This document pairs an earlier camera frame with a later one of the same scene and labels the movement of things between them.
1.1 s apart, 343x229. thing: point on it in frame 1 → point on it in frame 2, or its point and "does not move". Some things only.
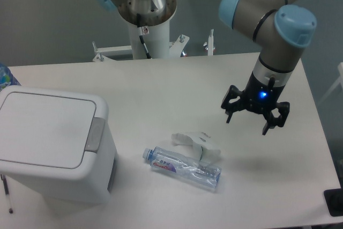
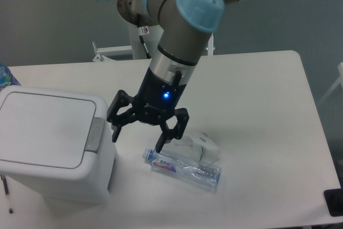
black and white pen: (7, 191) does not move
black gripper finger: (232, 92) → (121, 99)
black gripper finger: (272, 121) → (182, 117)
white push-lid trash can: (56, 146) does not move
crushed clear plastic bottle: (162, 160) does not move
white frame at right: (340, 69) does not move
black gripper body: (262, 94) → (156, 99)
